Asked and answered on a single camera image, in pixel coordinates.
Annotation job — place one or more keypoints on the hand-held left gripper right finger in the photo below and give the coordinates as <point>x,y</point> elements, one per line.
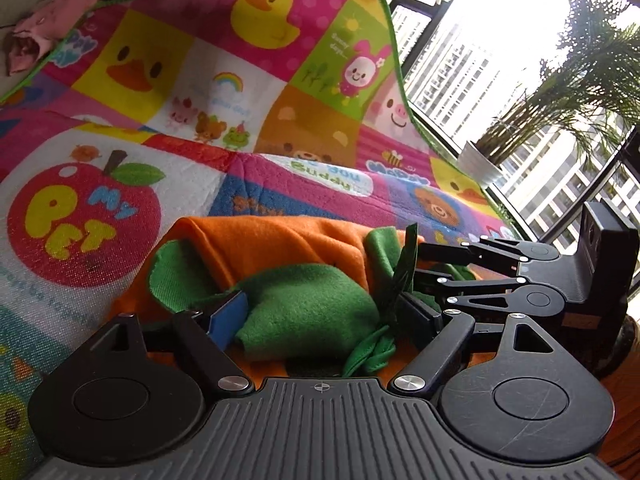
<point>417,316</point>

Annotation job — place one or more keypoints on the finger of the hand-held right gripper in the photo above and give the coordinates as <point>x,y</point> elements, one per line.
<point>480,287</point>
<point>492,252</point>

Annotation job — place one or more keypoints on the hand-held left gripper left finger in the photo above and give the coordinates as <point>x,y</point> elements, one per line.
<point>227,317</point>

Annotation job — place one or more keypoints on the orange and green fleece garment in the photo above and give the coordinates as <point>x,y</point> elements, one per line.
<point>280,245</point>

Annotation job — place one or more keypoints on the white plant pot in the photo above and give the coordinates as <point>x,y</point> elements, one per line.
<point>477,162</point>

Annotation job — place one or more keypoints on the green palm plant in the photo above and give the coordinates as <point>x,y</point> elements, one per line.
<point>590,75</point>

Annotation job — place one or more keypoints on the colourful cartoon play mat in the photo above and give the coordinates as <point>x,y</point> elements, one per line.
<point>150,110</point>

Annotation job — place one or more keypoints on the pink crumpled cloth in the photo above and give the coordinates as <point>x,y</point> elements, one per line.
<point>40,30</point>

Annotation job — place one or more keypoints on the black window frame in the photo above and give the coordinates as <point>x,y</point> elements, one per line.
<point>425,10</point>

